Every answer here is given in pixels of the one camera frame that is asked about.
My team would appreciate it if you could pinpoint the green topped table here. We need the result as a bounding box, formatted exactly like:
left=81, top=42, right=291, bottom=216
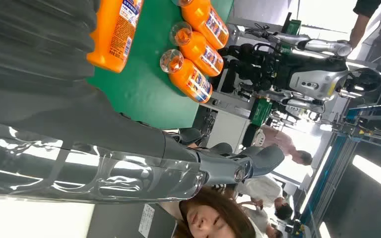
left=87, top=0, right=235, bottom=130

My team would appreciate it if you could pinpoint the white cabinet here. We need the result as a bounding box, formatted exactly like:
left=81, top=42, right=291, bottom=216
left=207, top=110, right=251, bottom=153

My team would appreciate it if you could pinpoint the seated person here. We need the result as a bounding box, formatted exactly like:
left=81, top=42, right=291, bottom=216
left=159, top=187, right=267, bottom=238

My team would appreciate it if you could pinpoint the green box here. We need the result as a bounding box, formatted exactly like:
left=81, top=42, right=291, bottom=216
left=249, top=98, right=273, bottom=127
left=284, top=13, right=302, bottom=36

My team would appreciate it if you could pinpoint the silver and black humanoid robot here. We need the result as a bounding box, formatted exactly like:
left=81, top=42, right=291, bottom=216
left=216, top=23, right=381, bottom=122

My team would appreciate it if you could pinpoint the standing person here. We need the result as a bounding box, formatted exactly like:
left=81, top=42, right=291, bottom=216
left=348, top=0, right=381, bottom=49

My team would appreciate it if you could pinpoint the blue metal frame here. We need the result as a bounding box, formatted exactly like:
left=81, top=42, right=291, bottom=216
left=295, top=102, right=381, bottom=231

